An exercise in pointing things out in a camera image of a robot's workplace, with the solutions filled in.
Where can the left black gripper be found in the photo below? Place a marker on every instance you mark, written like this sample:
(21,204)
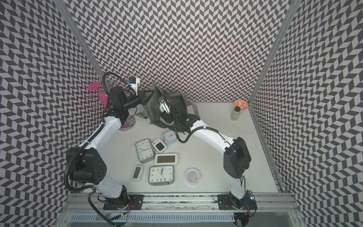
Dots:
(142,97)

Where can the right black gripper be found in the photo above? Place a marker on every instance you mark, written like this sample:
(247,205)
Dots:
(167,117)

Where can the green canvas bag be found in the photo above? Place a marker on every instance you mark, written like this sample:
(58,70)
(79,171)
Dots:
(154,106)

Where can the light blue square clock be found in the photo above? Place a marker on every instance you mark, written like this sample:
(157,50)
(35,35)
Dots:
(169,137)

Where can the white orange digital clock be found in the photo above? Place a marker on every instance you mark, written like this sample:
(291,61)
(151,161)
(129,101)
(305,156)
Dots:
(159,145)

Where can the white wide digital clock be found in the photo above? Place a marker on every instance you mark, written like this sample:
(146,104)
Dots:
(166,159)

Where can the small grey digital clock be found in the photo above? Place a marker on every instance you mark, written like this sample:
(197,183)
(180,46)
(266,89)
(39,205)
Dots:
(137,173)

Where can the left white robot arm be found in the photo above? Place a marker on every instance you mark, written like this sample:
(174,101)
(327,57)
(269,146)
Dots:
(85,167)

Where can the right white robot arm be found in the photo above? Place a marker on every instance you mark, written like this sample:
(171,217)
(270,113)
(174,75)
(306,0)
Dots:
(236,156)

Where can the grey-green tall analog clock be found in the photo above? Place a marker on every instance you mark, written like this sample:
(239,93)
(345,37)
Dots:
(145,151)

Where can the grey-green large analog clock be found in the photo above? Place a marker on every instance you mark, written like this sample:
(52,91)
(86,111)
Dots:
(161,175)

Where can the small glass bottle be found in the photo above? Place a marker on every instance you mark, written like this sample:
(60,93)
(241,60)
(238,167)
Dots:
(235,113)

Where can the orange patterned bowl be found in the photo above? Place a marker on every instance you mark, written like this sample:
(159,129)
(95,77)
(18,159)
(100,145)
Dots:
(243,105)

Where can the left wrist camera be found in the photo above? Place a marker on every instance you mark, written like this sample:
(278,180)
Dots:
(134,82)

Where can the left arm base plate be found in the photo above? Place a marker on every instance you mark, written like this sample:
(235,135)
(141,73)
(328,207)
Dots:
(124,203)

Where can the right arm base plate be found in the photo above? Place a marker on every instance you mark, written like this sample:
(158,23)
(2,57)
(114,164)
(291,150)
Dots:
(229,202)

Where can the aluminium front rail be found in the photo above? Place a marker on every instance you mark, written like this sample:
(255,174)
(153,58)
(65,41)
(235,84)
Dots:
(179,202)

